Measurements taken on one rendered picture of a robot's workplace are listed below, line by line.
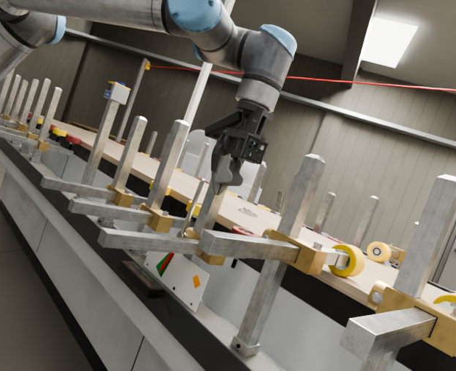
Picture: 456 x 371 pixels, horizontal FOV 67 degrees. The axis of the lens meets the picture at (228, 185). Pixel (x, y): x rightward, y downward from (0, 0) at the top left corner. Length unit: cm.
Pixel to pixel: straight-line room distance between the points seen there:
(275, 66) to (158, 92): 651
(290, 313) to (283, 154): 540
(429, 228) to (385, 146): 573
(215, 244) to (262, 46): 44
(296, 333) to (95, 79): 748
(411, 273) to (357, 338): 26
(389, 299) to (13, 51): 110
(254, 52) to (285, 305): 64
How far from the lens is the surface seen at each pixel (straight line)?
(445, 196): 63
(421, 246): 63
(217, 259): 87
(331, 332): 94
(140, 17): 77
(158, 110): 714
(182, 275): 94
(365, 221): 184
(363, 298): 89
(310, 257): 70
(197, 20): 68
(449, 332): 62
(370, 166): 627
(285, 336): 101
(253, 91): 75
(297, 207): 73
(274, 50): 77
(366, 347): 40
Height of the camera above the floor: 107
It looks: 3 degrees down
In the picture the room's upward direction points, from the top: 20 degrees clockwise
